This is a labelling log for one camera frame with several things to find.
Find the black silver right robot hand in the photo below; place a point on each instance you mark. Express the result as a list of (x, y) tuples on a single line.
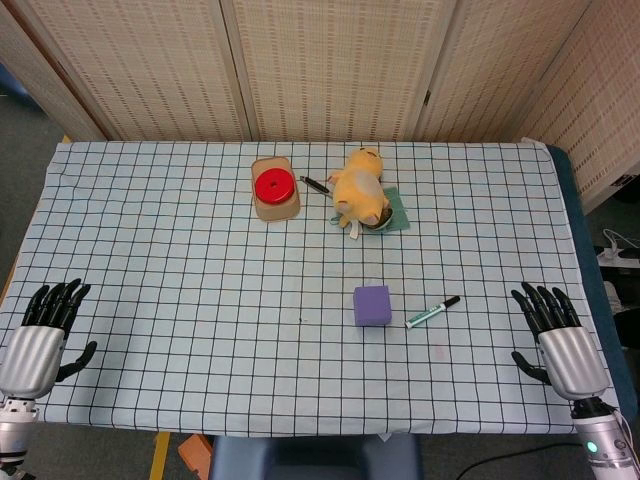
[(572, 357)]

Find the checkered light blue tablecloth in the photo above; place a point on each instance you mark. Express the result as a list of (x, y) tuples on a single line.
[(200, 300)]

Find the red round disc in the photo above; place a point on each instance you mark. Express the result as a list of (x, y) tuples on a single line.
[(274, 185)]

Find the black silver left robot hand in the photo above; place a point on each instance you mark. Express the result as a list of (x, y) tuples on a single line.
[(32, 355)]

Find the purple foam block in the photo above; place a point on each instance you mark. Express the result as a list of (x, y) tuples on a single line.
[(372, 306)]

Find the tan wooden box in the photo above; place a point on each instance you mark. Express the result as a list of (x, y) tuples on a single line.
[(275, 210)]

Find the small dark bowl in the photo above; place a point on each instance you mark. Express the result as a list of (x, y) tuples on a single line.
[(384, 219)]

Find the green marker with black cap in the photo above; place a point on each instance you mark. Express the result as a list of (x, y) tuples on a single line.
[(425, 315)]

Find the white power strip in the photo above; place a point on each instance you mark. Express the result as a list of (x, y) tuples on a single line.
[(617, 252)]

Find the blue furniture piece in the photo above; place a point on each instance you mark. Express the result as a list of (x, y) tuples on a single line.
[(12, 90)]

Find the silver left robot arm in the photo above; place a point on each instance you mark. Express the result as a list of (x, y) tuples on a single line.
[(14, 430)]

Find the green cloth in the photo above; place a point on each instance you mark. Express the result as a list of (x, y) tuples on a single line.
[(399, 212)]

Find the yellow plush toy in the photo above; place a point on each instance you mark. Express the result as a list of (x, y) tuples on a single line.
[(357, 190)]

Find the beige woven screen panel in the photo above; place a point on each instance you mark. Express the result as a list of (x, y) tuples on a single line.
[(495, 65), (600, 100), (45, 90), (335, 65), (145, 65)]

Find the blue padded table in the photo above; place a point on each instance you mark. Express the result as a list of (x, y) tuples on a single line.
[(595, 260)]

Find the orange block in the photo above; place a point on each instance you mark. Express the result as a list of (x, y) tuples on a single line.
[(194, 455)]

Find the yellow strip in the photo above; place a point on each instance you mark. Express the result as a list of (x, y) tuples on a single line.
[(160, 455)]

